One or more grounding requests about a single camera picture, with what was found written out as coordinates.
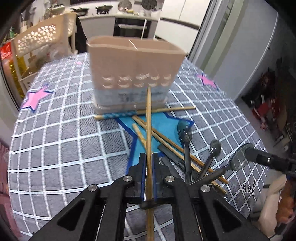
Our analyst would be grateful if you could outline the blue patterned chopstick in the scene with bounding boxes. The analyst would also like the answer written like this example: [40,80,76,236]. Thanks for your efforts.
[94,106,195,121]

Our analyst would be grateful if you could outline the black flat utensil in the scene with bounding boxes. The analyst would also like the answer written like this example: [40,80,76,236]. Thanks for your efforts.
[158,144,185,171]

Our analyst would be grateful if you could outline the grey checkered tablecloth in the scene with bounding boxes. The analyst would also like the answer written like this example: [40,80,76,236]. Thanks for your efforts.
[8,54,265,240]

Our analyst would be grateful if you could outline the dark teal plastic spoon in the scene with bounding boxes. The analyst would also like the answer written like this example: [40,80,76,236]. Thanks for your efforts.
[177,120,192,184]

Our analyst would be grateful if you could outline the short bamboo chopstick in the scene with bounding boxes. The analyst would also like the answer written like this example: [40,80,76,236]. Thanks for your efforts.
[132,123,146,149]

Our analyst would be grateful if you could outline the blue star marker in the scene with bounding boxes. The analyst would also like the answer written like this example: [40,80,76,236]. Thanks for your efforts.
[108,113,184,175]

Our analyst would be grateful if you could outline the long bamboo chopstick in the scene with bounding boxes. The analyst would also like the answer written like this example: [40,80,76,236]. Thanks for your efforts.
[132,115,230,185]

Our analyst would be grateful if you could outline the right pink star marker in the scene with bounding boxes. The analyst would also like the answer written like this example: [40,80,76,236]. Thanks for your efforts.
[196,73,219,90]

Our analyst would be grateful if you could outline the pink star marker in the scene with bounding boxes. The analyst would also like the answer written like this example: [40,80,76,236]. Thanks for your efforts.
[196,73,219,90]
[20,85,53,113]

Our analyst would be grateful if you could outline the left pink star marker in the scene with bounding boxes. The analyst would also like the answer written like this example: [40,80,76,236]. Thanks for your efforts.
[20,85,53,113]

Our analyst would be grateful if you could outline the beige utensil holder caddy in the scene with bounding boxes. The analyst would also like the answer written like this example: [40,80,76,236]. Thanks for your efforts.
[86,36,186,114]

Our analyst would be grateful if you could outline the beige perforated plastic basket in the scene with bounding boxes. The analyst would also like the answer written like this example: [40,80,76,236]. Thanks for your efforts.
[11,12,78,93]

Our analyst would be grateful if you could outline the black built-in oven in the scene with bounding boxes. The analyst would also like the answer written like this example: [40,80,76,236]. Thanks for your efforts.
[113,18,152,38]

